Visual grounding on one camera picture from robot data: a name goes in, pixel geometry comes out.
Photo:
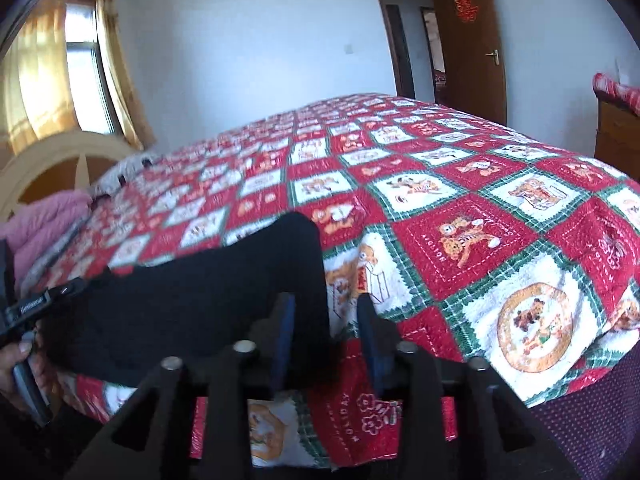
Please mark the cream wooden headboard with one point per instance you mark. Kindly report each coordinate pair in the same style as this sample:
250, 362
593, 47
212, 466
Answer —
66, 161

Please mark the window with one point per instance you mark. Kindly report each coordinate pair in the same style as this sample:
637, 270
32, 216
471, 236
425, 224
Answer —
93, 104

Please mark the yellow curtain left panel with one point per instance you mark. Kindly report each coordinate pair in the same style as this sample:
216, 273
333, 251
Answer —
36, 101

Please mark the brown wooden door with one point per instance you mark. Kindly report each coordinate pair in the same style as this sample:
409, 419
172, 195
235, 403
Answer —
475, 79

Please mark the red cloth on cabinet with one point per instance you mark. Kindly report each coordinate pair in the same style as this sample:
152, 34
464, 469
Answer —
604, 85

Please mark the red patchwork bedspread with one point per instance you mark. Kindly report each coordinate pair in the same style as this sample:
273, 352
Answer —
474, 239

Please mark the yellow curtain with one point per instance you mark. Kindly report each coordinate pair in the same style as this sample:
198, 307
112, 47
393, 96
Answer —
121, 89

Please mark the black pants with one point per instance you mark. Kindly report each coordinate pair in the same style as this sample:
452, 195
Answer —
121, 326

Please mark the pink folded quilt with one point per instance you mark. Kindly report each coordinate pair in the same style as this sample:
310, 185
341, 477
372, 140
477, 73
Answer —
37, 226

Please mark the red paper door decoration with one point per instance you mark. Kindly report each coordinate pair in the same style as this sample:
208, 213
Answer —
466, 10

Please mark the white patterned pillow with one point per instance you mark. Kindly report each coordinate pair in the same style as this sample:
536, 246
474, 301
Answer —
121, 173

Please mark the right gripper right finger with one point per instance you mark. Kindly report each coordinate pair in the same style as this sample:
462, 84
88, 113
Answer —
459, 420

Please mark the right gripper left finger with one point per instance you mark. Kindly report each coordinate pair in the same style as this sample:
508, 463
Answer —
190, 421

